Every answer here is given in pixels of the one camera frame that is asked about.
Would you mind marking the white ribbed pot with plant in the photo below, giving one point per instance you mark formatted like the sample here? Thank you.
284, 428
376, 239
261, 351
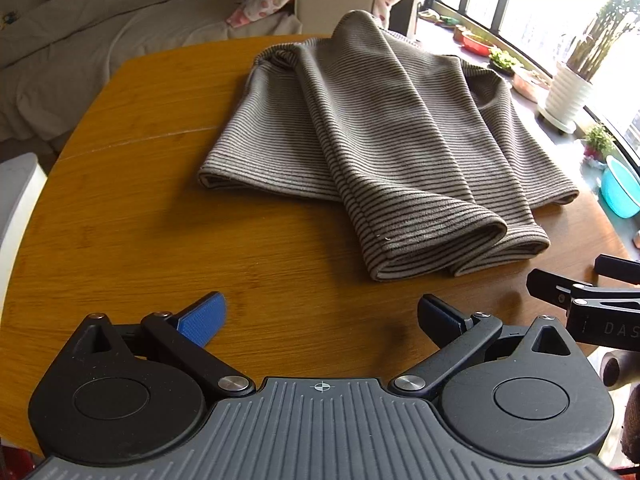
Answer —
567, 92

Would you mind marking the green plant in black pot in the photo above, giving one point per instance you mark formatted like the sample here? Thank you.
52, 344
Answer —
504, 60

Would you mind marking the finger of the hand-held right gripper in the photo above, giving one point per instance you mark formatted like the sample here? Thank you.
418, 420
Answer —
617, 266
547, 287

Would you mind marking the teal plastic basin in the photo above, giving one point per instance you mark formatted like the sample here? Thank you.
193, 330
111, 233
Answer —
620, 190

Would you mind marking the small green dishes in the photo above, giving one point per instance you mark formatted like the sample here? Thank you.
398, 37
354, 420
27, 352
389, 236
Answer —
440, 19

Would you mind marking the pink planter tray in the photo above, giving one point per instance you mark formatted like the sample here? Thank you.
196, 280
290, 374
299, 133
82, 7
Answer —
530, 85

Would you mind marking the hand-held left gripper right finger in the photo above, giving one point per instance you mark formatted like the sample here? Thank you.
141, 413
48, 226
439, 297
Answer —
440, 317

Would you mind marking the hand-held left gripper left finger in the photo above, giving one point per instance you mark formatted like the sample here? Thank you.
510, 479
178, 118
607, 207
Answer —
202, 317

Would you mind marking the small potted plant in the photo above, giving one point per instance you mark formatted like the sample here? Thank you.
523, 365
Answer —
597, 140

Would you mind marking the white covered sofa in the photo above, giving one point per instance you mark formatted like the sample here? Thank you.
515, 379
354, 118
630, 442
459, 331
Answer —
75, 35

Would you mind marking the red bowl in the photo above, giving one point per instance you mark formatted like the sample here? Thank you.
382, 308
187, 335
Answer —
475, 46

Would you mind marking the grey striped sweater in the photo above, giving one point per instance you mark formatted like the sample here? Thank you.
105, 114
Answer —
375, 135

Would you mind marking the beige side cabinet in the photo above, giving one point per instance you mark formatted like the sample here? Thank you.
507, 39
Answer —
330, 5

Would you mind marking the white pot saucer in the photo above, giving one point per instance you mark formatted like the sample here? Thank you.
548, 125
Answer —
555, 125

